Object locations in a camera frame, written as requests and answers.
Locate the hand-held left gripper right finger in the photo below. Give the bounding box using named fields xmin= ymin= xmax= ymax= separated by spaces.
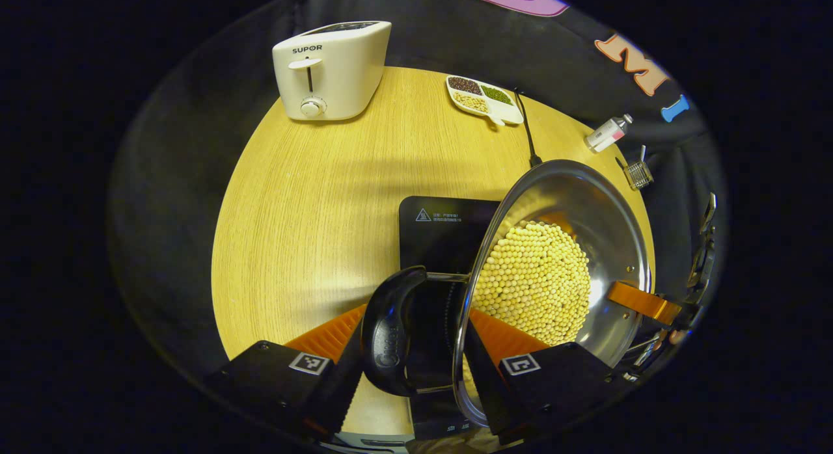
xmin=465 ymin=308 xmax=625 ymax=445

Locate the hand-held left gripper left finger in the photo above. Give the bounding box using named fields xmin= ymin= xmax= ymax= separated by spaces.
xmin=205 ymin=304 xmax=365 ymax=438

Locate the pile of yellow soybeans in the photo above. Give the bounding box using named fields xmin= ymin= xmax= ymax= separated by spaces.
xmin=471 ymin=220 xmax=592 ymax=348

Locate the stainless steel pot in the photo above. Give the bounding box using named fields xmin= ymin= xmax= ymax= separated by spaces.
xmin=361 ymin=159 xmax=652 ymax=430

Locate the black induction cooktop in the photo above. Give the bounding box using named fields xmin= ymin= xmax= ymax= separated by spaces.
xmin=398 ymin=195 xmax=503 ymax=442

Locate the small bottle with pink label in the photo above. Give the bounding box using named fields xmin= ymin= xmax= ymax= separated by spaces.
xmin=584 ymin=114 xmax=634 ymax=154

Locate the white divided dish of beans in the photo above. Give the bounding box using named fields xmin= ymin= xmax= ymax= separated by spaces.
xmin=446 ymin=75 xmax=525 ymax=127

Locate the white toaster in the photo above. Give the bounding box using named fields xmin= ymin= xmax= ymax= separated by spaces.
xmin=272 ymin=21 xmax=393 ymax=122

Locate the small wire holder basket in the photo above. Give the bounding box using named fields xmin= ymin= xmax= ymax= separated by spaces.
xmin=623 ymin=160 xmax=655 ymax=192

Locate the black power cable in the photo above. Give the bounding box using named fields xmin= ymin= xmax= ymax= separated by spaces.
xmin=513 ymin=87 xmax=543 ymax=169

